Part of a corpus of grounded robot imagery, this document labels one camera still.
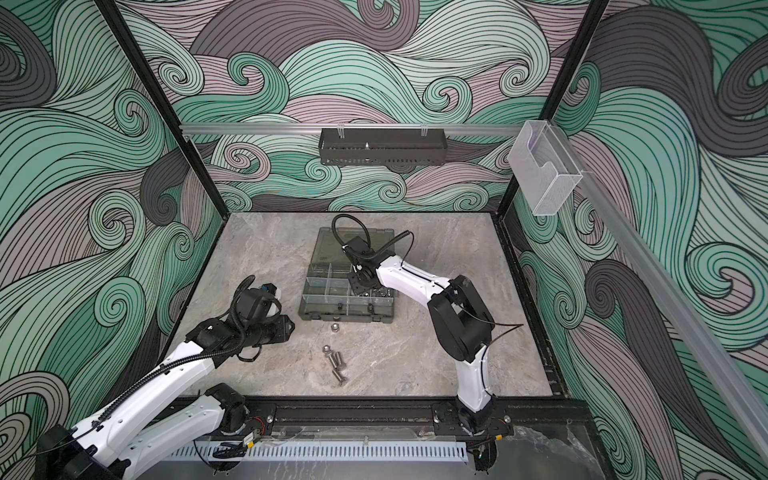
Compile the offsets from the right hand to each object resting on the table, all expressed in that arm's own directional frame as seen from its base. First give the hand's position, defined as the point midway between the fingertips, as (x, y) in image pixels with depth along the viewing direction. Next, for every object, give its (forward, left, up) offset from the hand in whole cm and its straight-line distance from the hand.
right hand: (362, 281), depth 92 cm
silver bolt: (-23, +6, -5) cm, 24 cm away
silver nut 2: (-19, +10, -6) cm, 22 cm away
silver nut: (-13, +8, -6) cm, 16 cm away
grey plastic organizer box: (-3, +11, -3) cm, 12 cm away
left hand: (-16, +18, +4) cm, 24 cm away
